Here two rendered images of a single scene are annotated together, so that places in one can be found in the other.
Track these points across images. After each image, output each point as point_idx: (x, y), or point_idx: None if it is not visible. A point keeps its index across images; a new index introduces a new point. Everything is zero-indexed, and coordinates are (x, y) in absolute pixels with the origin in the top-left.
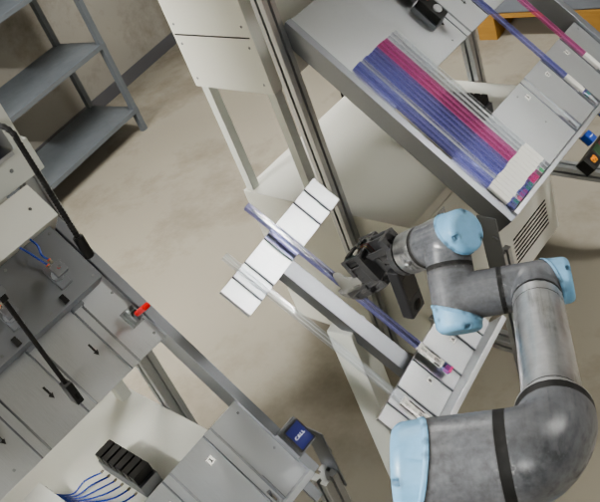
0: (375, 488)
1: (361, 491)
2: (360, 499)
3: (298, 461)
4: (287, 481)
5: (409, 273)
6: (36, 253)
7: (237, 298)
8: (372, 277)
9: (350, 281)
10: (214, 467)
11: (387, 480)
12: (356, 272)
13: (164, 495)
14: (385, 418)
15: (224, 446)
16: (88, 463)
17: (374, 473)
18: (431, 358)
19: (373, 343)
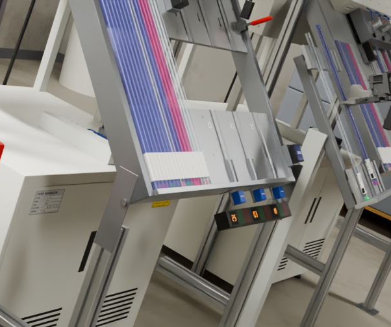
0: (176, 326)
1: (165, 323)
2: (165, 326)
3: (285, 170)
4: (278, 174)
5: None
6: None
7: (308, 55)
8: (386, 90)
9: (362, 93)
10: (252, 131)
11: (186, 326)
12: (374, 85)
13: (231, 118)
14: (350, 172)
15: (258, 127)
16: None
17: (176, 320)
18: (371, 169)
19: (336, 148)
